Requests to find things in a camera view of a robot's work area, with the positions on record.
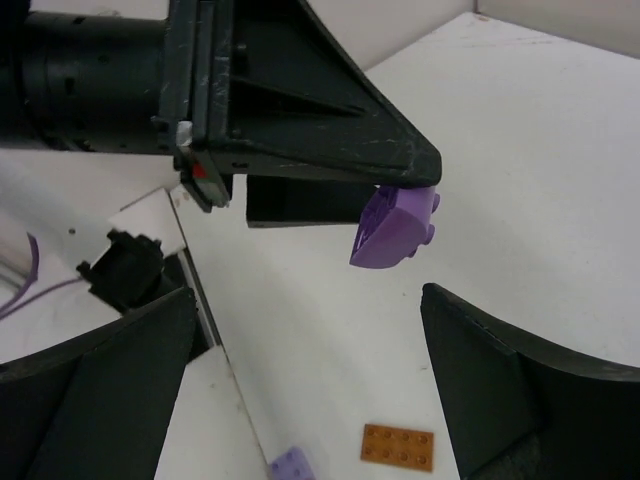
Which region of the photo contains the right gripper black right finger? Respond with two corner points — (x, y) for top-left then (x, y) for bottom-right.
(421, 283), (639, 479)

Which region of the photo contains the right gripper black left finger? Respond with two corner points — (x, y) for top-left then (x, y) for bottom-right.
(1, 288), (196, 479)

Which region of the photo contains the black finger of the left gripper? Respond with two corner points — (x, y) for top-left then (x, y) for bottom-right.
(245, 176), (377, 228)
(189, 1), (442, 188)

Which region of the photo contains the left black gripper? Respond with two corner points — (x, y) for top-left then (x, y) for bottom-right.
(1, 9), (231, 211)

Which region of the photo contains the dark purple lego brick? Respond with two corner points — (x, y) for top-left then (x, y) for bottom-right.
(349, 186), (440, 269)

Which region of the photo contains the orange lego plate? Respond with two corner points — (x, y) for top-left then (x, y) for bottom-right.
(360, 424), (434, 472)

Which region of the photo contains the pale lavender lego brick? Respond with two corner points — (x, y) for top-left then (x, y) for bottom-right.
(270, 446), (316, 480)

